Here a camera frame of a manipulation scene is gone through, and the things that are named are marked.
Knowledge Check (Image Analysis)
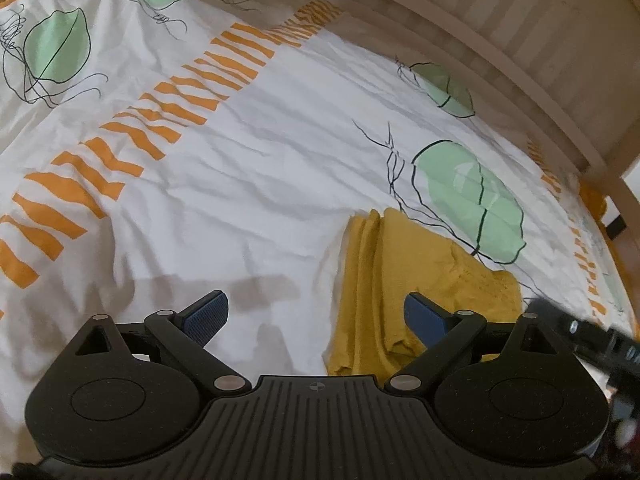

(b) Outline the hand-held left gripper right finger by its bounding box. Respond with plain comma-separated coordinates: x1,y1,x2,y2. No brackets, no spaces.
384,291,557,394

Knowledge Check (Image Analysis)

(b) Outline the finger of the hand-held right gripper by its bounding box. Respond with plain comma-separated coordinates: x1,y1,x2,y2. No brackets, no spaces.
529,299,608,361

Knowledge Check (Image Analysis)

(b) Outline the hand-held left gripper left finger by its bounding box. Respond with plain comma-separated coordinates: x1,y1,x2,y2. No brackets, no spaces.
74,289,252,395

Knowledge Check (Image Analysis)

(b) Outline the mustard yellow knit garment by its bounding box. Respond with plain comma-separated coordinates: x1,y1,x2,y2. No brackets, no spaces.
325,207,525,377

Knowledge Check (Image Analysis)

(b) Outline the white leaf-print duvet cover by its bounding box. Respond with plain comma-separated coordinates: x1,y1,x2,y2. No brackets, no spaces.
0,0,632,461

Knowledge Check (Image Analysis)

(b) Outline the beige striped wooden bed frame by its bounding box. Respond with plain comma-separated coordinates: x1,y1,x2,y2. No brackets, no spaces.
295,0,640,216

